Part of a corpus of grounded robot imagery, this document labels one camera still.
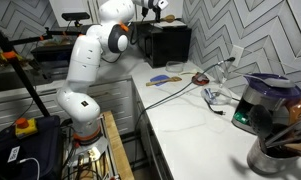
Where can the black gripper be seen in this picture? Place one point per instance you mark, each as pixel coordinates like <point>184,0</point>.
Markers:
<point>153,3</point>

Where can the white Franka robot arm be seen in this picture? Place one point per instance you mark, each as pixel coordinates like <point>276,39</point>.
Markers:
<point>83,66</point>

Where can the black slotted spoon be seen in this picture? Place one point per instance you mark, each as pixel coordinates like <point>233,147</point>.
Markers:
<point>260,120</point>

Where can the white paper sheet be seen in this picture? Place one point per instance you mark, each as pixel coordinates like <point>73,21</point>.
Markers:
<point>173,24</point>

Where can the small clear glass bowl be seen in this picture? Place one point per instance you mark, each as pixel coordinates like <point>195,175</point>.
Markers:
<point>175,66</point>

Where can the wooden spatula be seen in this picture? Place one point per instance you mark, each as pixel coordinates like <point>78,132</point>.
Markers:
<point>166,80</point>

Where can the clear drinking glass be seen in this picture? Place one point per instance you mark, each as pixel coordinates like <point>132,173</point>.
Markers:
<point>224,72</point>

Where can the white lower cabinet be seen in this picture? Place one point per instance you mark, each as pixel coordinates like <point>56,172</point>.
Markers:
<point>116,100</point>

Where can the blue white packet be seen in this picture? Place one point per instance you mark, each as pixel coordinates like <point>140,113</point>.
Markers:
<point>210,95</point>

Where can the large clear glass bowl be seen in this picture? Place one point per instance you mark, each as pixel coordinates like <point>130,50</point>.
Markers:
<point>218,95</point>

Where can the black countertop appliance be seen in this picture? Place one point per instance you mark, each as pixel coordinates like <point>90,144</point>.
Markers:
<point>53,53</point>

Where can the purple lidded steel appliance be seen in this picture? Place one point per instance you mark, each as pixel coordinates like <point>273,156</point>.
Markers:
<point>266,96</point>

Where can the wooden board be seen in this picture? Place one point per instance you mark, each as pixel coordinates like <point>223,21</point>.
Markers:
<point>118,146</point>

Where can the black tripod stand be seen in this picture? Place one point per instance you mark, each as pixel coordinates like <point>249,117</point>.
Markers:
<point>21,71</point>

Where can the brown orange utensil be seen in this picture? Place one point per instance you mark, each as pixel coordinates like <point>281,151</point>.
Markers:
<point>298,108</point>

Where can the yellow red emergency stop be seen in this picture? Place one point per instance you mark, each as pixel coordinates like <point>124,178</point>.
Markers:
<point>26,127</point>

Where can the steel utensil holder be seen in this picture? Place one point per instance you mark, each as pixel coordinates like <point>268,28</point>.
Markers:
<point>268,160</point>

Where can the black bag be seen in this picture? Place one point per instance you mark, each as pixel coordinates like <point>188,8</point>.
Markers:
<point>33,150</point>

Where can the light wooden turner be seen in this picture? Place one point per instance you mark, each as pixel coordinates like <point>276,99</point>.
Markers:
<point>298,146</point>

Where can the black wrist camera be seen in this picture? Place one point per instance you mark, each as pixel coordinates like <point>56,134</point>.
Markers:
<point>145,11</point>

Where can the black exterior camera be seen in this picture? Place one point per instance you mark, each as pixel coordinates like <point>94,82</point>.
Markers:
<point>75,16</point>

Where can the white wall outlet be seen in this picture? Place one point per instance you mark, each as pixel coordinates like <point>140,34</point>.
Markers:
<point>237,55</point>

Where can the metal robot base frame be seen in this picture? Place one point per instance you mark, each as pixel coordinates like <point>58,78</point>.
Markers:
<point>90,160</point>

